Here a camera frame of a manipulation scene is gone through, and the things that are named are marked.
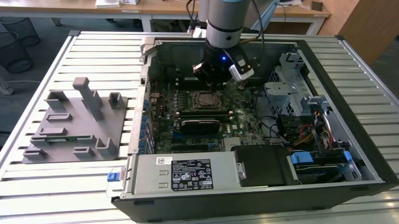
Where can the green motherboard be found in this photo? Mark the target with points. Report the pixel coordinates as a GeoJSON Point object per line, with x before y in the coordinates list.
{"type": "Point", "coordinates": [246, 133]}

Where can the small grey wrist camera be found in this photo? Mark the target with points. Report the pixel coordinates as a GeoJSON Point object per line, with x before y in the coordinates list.
{"type": "Point", "coordinates": [198, 68]}

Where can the white wrist camera black face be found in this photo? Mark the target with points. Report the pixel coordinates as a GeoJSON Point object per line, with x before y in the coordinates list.
{"type": "Point", "coordinates": [242, 70]}

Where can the grey plastic parts rack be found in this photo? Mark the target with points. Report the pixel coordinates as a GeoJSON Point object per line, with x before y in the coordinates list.
{"type": "Point", "coordinates": [114, 128]}

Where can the black expansion card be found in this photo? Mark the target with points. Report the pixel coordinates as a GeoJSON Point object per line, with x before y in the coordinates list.
{"type": "Point", "coordinates": [199, 128]}

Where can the black open PC case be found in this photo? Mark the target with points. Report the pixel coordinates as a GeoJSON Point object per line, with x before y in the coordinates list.
{"type": "Point", "coordinates": [218, 207]}

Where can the black RAM slot row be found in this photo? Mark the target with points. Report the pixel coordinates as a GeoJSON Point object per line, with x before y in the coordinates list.
{"type": "Point", "coordinates": [186, 84]}
{"type": "Point", "coordinates": [206, 116]}

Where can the wooden desk white frame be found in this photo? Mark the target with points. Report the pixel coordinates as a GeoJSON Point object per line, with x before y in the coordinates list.
{"type": "Point", "coordinates": [87, 9]}

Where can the blue disk carrier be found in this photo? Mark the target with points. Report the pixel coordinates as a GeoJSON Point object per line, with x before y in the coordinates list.
{"type": "Point", "coordinates": [302, 159]}

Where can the silver power supply with label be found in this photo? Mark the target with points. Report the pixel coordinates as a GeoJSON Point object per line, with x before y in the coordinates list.
{"type": "Point", "coordinates": [146, 175]}

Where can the black mesh wastebasket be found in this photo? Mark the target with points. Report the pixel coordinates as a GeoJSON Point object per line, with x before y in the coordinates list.
{"type": "Point", "coordinates": [15, 53]}
{"type": "Point", "coordinates": [22, 28]}

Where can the small silver heatsink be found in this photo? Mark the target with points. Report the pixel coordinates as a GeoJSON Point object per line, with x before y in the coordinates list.
{"type": "Point", "coordinates": [233, 142]}

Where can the green RAM stick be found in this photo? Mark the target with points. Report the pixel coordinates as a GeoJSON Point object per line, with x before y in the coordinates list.
{"type": "Point", "coordinates": [72, 138]}

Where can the black plastic fan shroud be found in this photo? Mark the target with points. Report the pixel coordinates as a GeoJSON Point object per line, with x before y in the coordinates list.
{"type": "Point", "coordinates": [265, 165]}

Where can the white cardboard box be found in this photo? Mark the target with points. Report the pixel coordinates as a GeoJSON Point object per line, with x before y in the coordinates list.
{"type": "Point", "coordinates": [107, 3]}
{"type": "Point", "coordinates": [128, 2]}

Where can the black expansion slot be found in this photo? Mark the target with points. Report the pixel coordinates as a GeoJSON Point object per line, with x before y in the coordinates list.
{"type": "Point", "coordinates": [190, 147]}

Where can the silver metal drive cage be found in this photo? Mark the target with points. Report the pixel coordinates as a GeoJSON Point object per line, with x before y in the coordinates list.
{"type": "Point", "coordinates": [281, 93]}

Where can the silver square CPU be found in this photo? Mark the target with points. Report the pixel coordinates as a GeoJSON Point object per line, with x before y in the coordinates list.
{"type": "Point", "coordinates": [209, 99]}

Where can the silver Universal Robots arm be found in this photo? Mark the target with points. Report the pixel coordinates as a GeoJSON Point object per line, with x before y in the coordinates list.
{"type": "Point", "coordinates": [225, 23]}

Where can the CPU socket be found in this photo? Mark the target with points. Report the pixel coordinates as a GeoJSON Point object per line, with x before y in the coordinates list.
{"type": "Point", "coordinates": [207, 109]}

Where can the blue case latch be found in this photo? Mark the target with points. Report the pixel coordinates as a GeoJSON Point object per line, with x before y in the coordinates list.
{"type": "Point", "coordinates": [112, 177]}

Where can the blue plastic bay clip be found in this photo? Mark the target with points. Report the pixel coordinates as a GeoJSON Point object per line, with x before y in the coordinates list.
{"type": "Point", "coordinates": [347, 157]}

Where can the wooden cabinet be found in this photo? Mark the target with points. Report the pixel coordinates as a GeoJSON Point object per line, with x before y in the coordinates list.
{"type": "Point", "coordinates": [367, 23]}

